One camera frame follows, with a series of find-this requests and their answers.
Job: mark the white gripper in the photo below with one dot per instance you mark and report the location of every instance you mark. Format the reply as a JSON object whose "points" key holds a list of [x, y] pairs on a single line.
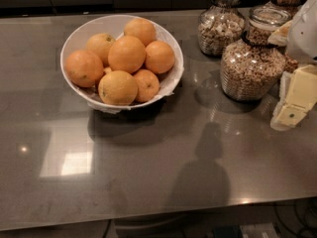
{"points": [[303, 37]]}

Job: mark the small orange piece between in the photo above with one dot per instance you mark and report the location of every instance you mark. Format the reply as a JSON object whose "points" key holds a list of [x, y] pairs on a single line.
{"points": [[107, 70]]}

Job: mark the orange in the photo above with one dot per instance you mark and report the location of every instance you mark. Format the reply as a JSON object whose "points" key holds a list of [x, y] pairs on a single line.
{"points": [[160, 57], [100, 44], [118, 88], [148, 85], [127, 53], [142, 29], [84, 68]]}

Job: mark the white bowl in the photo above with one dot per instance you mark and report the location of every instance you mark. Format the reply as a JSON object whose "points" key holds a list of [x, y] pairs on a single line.
{"points": [[113, 25]]}

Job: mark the back left glass cereal jar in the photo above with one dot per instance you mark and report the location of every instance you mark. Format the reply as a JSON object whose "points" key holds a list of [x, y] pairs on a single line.
{"points": [[219, 26]]}

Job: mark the front glass cereal jar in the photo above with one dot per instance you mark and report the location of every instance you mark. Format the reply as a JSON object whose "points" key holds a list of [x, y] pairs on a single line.
{"points": [[251, 66]]}

